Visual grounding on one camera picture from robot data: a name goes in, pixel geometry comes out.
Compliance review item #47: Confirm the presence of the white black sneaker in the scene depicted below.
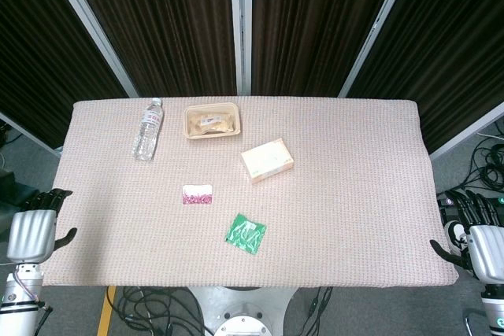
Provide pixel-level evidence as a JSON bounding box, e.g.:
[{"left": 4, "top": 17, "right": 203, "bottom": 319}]
[{"left": 443, "top": 220, "right": 470, "bottom": 257}]

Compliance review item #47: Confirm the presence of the aluminium partition bottom rail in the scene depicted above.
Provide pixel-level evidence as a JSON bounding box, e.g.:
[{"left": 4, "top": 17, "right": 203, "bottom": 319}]
[
  {"left": 0, "top": 111, "right": 63, "bottom": 157},
  {"left": 428, "top": 102, "right": 504, "bottom": 161}
]

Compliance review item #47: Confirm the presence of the peach facial tissue pack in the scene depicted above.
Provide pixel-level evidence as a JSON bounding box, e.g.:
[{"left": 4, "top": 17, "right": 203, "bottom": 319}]
[{"left": 240, "top": 138, "right": 295, "bottom": 185}]

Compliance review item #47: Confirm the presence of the pink woven tablecloth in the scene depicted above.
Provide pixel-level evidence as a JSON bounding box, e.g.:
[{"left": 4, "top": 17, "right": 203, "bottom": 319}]
[{"left": 41, "top": 96, "right": 460, "bottom": 288}]

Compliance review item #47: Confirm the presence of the pink and white packet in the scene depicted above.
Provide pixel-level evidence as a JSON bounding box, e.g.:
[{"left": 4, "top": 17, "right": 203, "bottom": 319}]
[{"left": 182, "top": 183, "right": 214, "bottom": 205}]

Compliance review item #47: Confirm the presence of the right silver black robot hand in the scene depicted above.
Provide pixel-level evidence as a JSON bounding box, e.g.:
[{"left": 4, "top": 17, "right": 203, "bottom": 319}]
[{"left": 429, "top": 189, "right": 504, "bottom": 285}]

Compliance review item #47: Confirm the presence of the clear plastic water bottle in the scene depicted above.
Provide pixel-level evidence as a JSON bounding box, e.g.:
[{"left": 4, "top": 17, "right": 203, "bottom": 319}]
[{"left": 132, "top": 98, "right": 165, "bottom": 162}]

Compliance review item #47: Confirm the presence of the black arm cable with connector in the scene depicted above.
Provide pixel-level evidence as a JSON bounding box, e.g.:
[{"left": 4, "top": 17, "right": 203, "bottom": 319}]
[{"left": 34, "top": 299, "right": 53, "bottom": 336}]

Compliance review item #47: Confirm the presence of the aluminium partition post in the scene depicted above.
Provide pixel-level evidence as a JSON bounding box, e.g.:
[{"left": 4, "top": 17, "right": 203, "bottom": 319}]
[
  {"left": 229, "top": 0, "right": 254, "bottom": 97},
  {"left": 42, "top": 0, "right": 139, "bottom": 98},
  {"left": 337, "top": 0, "right": 417, "bottom": 98}
]

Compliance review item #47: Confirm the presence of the dark curtain partition panel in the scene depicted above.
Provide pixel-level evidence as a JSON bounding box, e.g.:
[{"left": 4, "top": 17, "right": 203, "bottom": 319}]
[
  {"left": 0, "top": 0, "right": 130, "bottom": 148},
  {"left": 251, "top": 0, "right": 406, "bottom": 98},
  {"left": 346, "top": 0, "right": 504, "bottom": 153},
  {"left": 65, "top": 0, "right": 238, "bottom": 98}
]

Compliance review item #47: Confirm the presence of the green foil packet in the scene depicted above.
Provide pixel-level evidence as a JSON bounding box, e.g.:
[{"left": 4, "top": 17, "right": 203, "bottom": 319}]
[{"left": 224, "top": 212, "right": 268, "bottom": 255}]

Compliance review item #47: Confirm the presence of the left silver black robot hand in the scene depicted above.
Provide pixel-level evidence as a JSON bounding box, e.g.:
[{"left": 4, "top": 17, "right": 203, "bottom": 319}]
[{"left": 6, "top": 188, "right": 79, "bottom": 265}]

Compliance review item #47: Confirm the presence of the black floor cable bundle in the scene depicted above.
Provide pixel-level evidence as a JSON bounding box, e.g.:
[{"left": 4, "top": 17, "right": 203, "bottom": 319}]
[
  {"left": 106, "top": 286, "right": 216, "bottom": 336},
  {"left": 436, "top": 119, "right": 504, "bottom": 195}
]

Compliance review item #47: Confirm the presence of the beige plastic food container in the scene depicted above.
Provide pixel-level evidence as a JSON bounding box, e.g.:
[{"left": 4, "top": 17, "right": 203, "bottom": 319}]
[{"left": 184, "top": 102, "right": 242, "bottom": 140}]

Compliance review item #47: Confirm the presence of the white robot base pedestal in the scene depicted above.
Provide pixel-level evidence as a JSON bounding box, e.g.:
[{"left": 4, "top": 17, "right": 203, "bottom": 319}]
[{"left": 187, "top": 286, "right": 301, "bottom": 336}]

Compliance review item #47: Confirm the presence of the clear bag of snacks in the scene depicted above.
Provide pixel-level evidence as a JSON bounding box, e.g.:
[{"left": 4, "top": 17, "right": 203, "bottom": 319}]
[{"left": 188, "top": 109, "right": 236, "bottom": 135}]

